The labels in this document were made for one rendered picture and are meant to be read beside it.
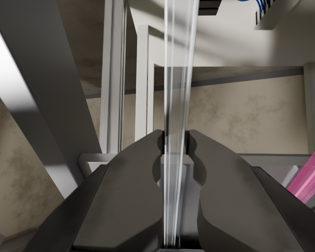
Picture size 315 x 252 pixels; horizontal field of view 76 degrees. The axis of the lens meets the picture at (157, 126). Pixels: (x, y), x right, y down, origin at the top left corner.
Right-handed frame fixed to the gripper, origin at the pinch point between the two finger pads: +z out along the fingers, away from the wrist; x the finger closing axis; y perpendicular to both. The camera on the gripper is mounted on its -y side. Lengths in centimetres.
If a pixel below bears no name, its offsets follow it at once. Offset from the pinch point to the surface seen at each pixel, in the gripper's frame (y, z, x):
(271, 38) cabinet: -1, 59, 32
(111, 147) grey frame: 15.6, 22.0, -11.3
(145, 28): -5, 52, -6
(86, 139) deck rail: 3.3, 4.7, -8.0
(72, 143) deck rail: 2.1, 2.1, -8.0
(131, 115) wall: 134, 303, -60
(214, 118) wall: 115, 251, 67
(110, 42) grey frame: -2.7, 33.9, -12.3
